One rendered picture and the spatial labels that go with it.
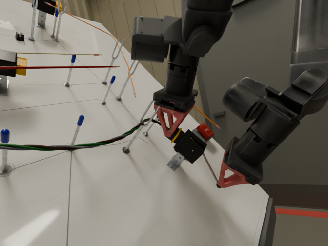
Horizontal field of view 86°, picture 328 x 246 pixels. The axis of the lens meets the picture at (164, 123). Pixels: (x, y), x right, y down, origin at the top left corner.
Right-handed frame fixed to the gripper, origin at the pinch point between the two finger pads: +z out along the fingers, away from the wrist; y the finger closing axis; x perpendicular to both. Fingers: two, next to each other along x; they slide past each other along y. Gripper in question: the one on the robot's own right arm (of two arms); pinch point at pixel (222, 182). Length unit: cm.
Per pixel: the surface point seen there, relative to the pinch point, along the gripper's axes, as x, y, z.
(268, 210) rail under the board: 17.8, -11.2, 8.6
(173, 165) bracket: -11.5, 1.1, 2.9
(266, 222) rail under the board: 16.5, -6.0, 8.3
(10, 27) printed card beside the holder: -68, 2, -7
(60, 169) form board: -26.3, 19.7, 0.3
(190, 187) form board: -5.4, 2.7, 4.3
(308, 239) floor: 102, -91, 74
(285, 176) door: 82, -137, 61
